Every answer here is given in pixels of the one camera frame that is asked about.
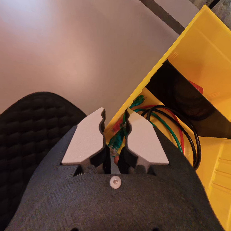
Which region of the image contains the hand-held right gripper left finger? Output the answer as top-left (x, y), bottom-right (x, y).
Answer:
top-left (61, 108), bottom-right (106, 166)

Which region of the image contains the black wrist rest pad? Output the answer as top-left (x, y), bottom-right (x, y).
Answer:
top-left (0, 91), bottom-right (87, 231)

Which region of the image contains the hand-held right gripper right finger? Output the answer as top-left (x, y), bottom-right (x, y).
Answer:
top-left (125, 108), bottom-right (170, 166)

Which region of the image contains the red cable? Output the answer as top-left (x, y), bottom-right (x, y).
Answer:
top-left (111, 104), bottom-right (185, 156)

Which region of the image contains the black cable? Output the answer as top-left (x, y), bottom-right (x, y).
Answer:
top-left (141, 105), bottom-right (202, 170)

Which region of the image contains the large yellow bin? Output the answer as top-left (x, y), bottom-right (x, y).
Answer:
top-left (103, 4), bottom-right (231, 231)

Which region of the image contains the black yellow-bin divider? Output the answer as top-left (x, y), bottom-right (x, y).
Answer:
top-left (145, 59), bottom-right (231, 140)

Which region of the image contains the green cable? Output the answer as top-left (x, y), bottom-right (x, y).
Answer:
top-left (108, 95), bottom-right (183, 158)

